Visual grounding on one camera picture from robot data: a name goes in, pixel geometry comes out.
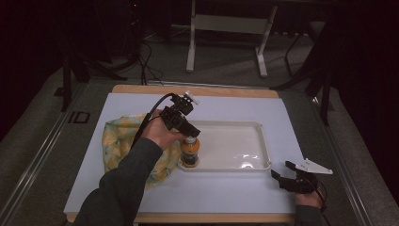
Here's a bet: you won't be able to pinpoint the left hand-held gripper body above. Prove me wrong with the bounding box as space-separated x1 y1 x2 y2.
159 90 200 135

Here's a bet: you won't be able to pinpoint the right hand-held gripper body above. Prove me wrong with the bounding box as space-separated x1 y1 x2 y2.
279 157 334 195

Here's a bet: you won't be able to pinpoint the orange juice bottle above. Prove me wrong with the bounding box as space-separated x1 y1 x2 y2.
181 135 201 170

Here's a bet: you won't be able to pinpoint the white plastic tray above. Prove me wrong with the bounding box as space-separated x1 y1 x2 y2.
177 120 273 173

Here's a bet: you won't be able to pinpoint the yellow green patterned cloth bag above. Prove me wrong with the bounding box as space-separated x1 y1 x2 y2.
101 113 184 190

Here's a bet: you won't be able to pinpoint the person's right hand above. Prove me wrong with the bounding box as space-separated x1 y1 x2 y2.
295 191 324 209

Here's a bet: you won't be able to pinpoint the person's left hand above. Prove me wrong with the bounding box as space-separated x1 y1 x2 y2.
140 108 186 152

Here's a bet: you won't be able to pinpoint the white table mat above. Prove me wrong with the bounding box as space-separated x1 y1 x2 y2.
63 91 306 216

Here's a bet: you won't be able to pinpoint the black metal stand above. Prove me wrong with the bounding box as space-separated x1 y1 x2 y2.
54 18 128 113
270 18 336 127

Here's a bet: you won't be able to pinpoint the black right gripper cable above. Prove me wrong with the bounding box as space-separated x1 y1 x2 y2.
310 180 333 226

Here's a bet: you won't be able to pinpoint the black floor cables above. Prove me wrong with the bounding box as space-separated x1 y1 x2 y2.
136 37 165 87

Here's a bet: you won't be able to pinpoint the white metal stand frame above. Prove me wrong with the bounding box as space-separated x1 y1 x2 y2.
185 0 279 78

